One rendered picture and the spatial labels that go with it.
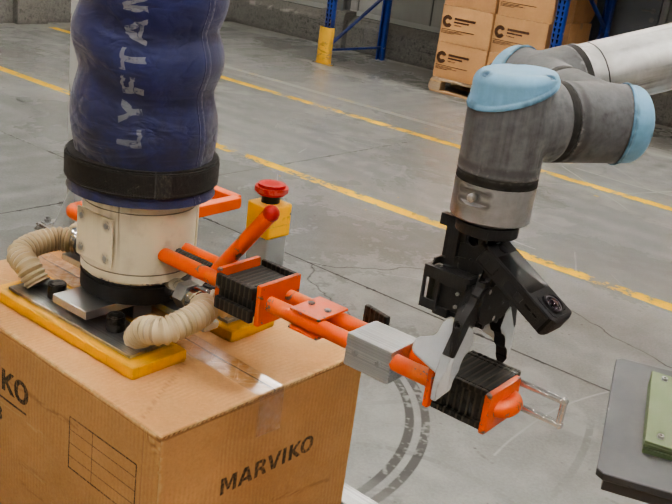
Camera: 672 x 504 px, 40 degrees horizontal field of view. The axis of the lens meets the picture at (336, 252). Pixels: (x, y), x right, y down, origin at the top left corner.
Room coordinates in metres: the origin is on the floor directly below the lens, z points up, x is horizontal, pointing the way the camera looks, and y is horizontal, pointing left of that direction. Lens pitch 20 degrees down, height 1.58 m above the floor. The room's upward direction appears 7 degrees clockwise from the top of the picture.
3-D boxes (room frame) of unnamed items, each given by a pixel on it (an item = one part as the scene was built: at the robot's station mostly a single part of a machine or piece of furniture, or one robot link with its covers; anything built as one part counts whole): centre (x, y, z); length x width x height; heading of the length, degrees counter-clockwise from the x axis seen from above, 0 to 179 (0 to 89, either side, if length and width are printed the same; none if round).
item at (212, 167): (1.32, 0.30, 1.19); 0.23 x 0.23 x 0.04
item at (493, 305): (0.99, -0.16, 1.22); 0.09 x 0.08 x 0.12; 53
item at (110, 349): (1.24, 0.36, 0.97); 0.34 x 0.10 x 0.05; 54
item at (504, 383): (0.96, -0.18, 1.08); 0.08 x 0.07 x 0.05; 54
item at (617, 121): (1.04, -0.26, 1.39); 0.12 x 0.12 x 0.09; 25
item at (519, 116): (0.99, -0.17, 1.39); 0.10 x 0.09 x 0.12; 115
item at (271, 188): (1.83, 0.15, 1.02); 0.07 x 0.07 x 0.04
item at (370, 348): (1.05, -0.07, 1.07); 0.07 x 0.07 x 0.04; 54
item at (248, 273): (1.17, 0.10, 1.08); 0.10 x 0.08 x 0.06; 144
